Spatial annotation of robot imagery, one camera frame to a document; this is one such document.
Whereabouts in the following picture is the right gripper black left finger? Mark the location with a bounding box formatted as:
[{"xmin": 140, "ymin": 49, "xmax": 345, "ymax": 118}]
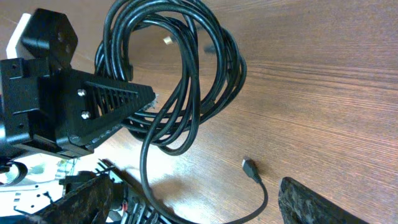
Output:
[{"xmin": 18, "ymin": 174, "xmax": 113, "ymax": 224}]

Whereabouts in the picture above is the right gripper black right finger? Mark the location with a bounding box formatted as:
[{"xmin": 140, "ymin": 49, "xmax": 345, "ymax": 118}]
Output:
[{"xmin": 278, "ymin": 177, "xmax": 365, "ymax": 224}]

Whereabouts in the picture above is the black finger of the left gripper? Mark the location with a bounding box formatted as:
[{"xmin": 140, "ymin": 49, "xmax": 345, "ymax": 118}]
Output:
[{"xmin": 54, "ymin": 69, "xmax": 155, "ymax": 149}]

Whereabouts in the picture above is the thick black USB cable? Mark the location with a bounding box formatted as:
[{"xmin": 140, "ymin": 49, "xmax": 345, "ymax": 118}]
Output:
[{"xmin": 94, "ymin": 0, "xmax": 248, "ymax": 224}]

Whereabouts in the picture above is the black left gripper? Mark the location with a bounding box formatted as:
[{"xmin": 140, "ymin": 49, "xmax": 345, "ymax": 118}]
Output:
[{"xmin": 1, "ymin": 58, "xmax": 93, "ymax": 157}]

